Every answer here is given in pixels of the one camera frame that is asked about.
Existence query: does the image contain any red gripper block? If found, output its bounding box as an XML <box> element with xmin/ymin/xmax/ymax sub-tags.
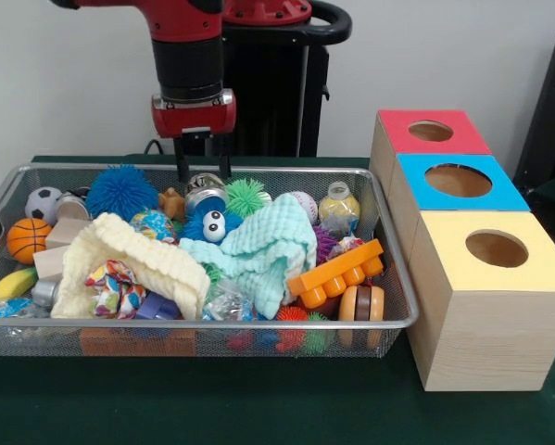
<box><xmin>150</xmin><ymin>90</ymin><xmax>237</xmax><ymax>184</ymax></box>

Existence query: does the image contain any orange brown toy animal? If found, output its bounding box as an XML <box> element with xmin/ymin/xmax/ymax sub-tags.
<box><xmin>158</xmin><ymin>187</ymin><xmax>187</xmax><ymax>223</ymax></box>

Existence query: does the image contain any shallow metal mesh bin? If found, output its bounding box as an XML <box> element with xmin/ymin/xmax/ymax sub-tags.
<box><xmin>0</xmin><ymin>162</ymin><xmax>421</xmax><ymax>359</ymax></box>

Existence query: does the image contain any wooden box with three holes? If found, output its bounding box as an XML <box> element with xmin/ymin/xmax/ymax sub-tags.
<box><xmin>368</xmin><ymin>108</ymin><xmax>555</xmax><ymax>393</ymax></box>

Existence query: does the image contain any green spiky ball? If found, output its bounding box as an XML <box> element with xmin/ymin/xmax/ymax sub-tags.
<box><xmin>224</xmin><ymin>178</ymin><xmax>273</xmax><ymax>219</ymax></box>

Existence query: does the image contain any blue fuzzy ball with eyes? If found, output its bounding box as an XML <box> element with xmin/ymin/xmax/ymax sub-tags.
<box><xmin>182</xmin><ymin>207</ymin><xmax>244</xmax><ymax>246</ymax></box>

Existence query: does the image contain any small globe ball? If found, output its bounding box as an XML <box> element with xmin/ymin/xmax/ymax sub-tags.
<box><xmin>129</xmin><ymin>210</ymin><xmax>177</xmax><ymax>245</ymax></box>

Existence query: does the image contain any large blue spiky ball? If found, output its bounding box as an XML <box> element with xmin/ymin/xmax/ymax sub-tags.
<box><xmin>85</xmin><ymin>162</ymin><xmax>160</xmax><ymax>223</ymax></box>

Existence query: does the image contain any mint green cloth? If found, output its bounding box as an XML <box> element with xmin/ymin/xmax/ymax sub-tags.
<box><xmin>179</xmin><ymin>193</ymin><xmax>319</xmax><ymax>320</ymax></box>

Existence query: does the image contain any cream cloth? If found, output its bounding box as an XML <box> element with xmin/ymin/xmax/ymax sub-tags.
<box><xmin>50</xmin><ymin>211</ymin><xmax>212</xmax><ymax>321</ymax></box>

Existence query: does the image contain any small soccer ball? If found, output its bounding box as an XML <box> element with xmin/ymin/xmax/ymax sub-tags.
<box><xmin>24</xmin><ymin>186</ymin><xmax>63</xmax><ymax>227</ymax></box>

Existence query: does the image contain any orange building block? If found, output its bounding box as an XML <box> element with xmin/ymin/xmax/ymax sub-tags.
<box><xmin>286</xmin><ymin>238</ymin><xmax>385</xmax><ymax>308</ymax></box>

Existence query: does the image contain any small orange basketball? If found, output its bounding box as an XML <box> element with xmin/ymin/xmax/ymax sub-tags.
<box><xmin>6</xmin><ymin>217</ymin><xmax>54</xmax><ymax>266</ymax></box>

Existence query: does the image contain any toy hamburger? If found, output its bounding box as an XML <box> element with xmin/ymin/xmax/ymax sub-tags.
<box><xmin>337</xmin><ymin>285</ymin><xmax>385</xmax><ymax>324</ymax></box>

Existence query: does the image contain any black stand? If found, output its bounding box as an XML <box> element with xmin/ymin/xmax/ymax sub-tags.
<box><xmin>512</xmin><ymin>31</ymin><xmax>555</xmax><ymax>223</ymax></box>

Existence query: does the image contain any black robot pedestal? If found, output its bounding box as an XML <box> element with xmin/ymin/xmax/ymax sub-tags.
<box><xmin>221</xmin><ymin>0</ymin><xmax>353</xmax><ymax>158</ymax></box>

